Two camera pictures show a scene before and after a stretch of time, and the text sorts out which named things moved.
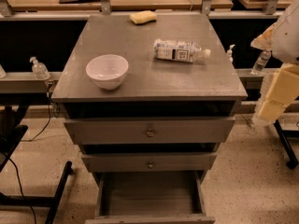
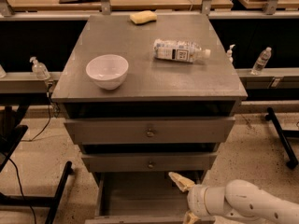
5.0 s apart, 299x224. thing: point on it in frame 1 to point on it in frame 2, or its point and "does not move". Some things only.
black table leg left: x=53 y=203 does not move
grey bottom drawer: x=155 y=197 does not move
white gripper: x=288 y=37 to x=196 y=200
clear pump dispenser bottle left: x=39 y=69 does not move
